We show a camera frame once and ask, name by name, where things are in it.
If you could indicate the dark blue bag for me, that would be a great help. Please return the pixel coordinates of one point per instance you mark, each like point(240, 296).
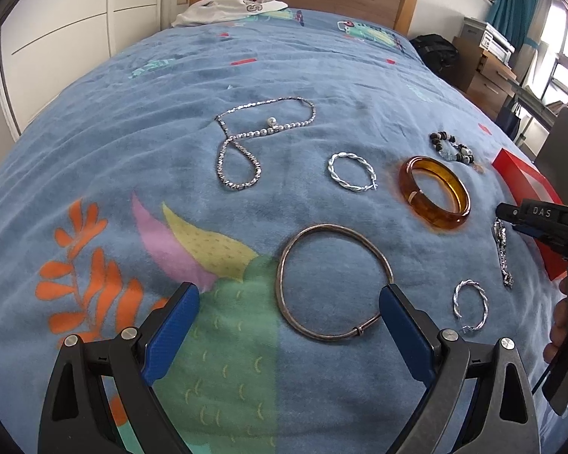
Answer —
point(509, 120)

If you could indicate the person's right hand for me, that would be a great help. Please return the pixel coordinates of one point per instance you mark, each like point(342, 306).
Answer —
point(559, 326)

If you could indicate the twisted silver hoop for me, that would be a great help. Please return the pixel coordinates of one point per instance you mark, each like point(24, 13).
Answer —
point(485, 310)
point(332, 170)

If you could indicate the white garment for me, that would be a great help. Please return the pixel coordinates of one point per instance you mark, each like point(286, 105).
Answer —
point(217, 9)

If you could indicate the white wardrobe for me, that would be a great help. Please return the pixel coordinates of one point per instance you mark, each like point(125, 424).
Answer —
point(75, 9)

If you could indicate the glass desk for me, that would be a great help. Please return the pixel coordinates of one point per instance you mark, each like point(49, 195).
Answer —
point(535, 99)

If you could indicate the amber resin bangle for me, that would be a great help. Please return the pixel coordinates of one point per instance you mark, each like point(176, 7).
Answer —
point(435, 216)

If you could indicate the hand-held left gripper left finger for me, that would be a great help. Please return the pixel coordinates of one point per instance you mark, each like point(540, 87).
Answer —
point(170, 335)

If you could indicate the wooden drawer cabinet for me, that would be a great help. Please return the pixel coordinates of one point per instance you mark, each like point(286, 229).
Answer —
point(483, 85)

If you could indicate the black backpack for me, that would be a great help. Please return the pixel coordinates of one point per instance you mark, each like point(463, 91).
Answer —
point(435, 49)

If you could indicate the thin silver bangle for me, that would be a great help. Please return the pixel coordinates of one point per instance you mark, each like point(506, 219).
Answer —
point(359, 331)

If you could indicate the white printer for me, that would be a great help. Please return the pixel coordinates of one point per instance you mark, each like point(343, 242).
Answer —
point(494, 40)

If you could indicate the teal curtain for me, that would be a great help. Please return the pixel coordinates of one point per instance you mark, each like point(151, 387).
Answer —
point(516, 4)

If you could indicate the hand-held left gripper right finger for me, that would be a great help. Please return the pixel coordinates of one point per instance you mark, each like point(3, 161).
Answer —
point(404, 331)

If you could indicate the dark grey chair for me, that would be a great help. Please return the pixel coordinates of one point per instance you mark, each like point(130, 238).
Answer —
point(563, 137)

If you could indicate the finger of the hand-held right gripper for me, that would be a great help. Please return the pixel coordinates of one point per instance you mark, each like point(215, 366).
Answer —
point(556, 246)
point(525, 210)

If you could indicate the red jewelry box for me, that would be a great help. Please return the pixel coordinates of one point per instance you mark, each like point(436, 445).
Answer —
point(525, 184)

